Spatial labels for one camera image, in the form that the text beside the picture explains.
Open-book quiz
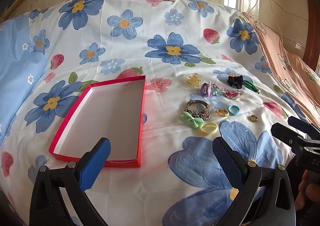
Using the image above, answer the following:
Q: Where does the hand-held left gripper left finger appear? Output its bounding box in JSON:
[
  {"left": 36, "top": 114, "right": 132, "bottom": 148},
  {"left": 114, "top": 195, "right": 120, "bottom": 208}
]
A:
[{"left": 29, "top": 137, "right": 111, "bottom": 226}]

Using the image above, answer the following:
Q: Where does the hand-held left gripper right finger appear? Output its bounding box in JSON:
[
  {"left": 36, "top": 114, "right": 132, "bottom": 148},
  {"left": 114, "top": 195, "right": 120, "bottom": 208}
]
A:
[{"left": 212, "top": 137, "right": 295, "bottom": 226}]

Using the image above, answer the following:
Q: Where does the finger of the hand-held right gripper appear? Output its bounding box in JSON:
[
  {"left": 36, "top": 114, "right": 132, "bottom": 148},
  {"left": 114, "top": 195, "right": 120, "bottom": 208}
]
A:
[
  {"left": 271, "top": 122, "right": 320, "bottom": 153},
  {"left": 287, "top": 116, "right": 320, "bottom": 139}
]

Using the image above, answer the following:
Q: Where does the red shallow cardboard box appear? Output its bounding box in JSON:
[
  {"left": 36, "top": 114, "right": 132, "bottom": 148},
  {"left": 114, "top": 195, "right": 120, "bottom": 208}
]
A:
[{"left": 48, "top": 75, "right": 147, "bottom": 168}]

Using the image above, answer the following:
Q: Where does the green bow hair tie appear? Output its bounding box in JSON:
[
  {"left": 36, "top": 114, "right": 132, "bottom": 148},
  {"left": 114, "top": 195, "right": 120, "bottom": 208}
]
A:
[{"left": 181, "top": 112, "right": 204, "bottom": 129}]

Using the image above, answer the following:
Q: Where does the silver chain bracelet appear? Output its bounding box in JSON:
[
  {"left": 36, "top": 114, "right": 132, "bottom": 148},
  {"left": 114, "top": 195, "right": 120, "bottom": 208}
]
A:
[{"left": 184, "top": 108, "right": 211, "bottom": 120}]

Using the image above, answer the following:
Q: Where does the purple hair clip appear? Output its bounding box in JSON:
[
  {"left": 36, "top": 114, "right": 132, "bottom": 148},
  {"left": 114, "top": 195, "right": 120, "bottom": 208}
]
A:
[{"left": 201, "top": 80, "right": 213, "bottom": 98}]

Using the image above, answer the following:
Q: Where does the yellow hair claw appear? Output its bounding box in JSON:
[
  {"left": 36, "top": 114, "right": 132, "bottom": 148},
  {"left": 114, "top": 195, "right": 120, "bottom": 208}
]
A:
[{"left": 186, "top": 73, "right": 200, "bottom": 87}]

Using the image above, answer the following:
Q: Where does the person's right hand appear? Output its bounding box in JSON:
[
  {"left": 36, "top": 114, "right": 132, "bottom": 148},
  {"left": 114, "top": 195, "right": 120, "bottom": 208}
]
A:
[{"left": 294, "top": 170, "right": 320, "bottom": 214}]

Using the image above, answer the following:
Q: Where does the green leaf hair clip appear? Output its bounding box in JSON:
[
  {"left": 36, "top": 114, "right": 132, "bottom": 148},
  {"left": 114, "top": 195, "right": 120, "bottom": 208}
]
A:
[{"left": 243, "top": 80, "right": 261, "bottom": 94}]

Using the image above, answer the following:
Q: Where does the wristwatch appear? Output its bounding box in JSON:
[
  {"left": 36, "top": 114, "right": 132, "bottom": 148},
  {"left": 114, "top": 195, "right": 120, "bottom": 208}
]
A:
[{"left": 186, "top": 99, "right": 210, "bottom": 112}]

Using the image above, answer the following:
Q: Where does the black scrunchie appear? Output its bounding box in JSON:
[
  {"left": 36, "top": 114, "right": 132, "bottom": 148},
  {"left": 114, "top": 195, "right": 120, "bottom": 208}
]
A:
[{"left": 227, "top": 75, "right": 244, "bottom": 89}]

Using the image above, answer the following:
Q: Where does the peach printed blanket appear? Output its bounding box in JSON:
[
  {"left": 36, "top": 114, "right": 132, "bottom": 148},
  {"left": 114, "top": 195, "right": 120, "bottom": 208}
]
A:
[{"left": 241, "top": 12, "right": 320, "bottom": 126}]

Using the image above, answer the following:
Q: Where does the light blue quilt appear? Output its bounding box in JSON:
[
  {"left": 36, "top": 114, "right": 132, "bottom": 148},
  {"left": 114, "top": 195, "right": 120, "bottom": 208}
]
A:
[{"left": 0, "top": 14, "right": 48, "bottom": 146}]

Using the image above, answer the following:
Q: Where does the blue flower print bedsheet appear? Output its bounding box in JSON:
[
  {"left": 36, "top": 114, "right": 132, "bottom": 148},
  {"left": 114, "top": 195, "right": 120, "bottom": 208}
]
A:
[{"left": 0, "top": 0, "right": 313, "bottom": 226}]

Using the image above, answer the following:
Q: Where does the yellow hair tie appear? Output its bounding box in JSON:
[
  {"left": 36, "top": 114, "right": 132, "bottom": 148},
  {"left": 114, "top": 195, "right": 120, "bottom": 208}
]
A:
[{"left": 200, "top": 122, "right": 218, "bottom": 136}]

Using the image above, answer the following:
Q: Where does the colourful beaded bracelet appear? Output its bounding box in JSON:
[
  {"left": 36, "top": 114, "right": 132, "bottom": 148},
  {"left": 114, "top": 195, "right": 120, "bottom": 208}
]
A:
[{"left": 209, "top": 83, "right": 221, "bottom": 98}]

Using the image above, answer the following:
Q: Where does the wooden bed frame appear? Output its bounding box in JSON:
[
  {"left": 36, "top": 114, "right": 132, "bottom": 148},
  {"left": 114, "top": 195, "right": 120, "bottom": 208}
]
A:
[{"left": 303, "top": 0, "right": 320, "bottom": 74}]

